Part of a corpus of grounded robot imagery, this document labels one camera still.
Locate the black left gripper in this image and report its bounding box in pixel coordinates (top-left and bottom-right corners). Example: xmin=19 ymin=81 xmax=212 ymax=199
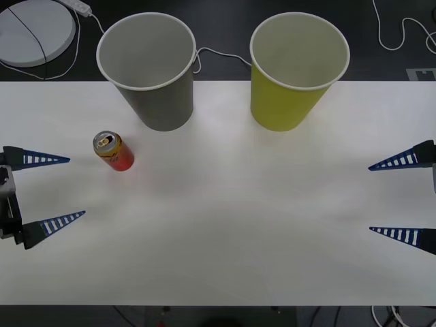
xmin=0 ymin=146 xmax=87 ymax=251

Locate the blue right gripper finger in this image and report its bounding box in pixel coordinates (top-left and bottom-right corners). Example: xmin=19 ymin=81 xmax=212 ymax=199
xmin=368 ymin=139 xmax=436 ymax=172
xmin=369 ymin=225 xmax=436 ymax=256

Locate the red and gold drink can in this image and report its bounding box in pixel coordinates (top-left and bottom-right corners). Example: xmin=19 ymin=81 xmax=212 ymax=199
xmin=92 ymin=129 xmax=135 ymax=172

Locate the yellow-green plastic waste bin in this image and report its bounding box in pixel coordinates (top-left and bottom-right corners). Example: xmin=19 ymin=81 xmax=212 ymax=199
xmin=249 ymin=12 xmax=351 ymax=132

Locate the round white disc base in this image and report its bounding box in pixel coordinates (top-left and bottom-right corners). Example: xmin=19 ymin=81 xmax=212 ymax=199
xmin=0 ymin=0 xmax=77 ymax=68

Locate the grey plastic waste bin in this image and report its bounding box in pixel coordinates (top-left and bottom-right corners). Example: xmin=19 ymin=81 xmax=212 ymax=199
xmin=95 ymin=12 xmax=198 ymax=132

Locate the white power strip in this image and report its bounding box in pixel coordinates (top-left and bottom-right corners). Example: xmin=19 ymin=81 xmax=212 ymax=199
xmin=56 ymin=0 xmax=92 ymax=17

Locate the white cable under table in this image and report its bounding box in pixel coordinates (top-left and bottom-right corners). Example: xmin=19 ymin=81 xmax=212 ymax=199
xmin=370 ymin=305 xmax=409 ymax=327

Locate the long white looped cable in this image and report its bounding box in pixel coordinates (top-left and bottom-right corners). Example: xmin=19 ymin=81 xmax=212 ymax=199
xmin=371 ymin=0 xmax=436 ymax=55

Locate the thin black cable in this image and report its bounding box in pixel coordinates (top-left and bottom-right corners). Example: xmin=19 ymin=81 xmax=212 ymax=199
xmin=7 ymin=5 xmax=48 ymax=81

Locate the white power strip cable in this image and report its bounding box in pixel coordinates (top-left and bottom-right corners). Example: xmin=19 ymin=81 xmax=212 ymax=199
xmin=89 ymin=12 xmax=253 ymax=74

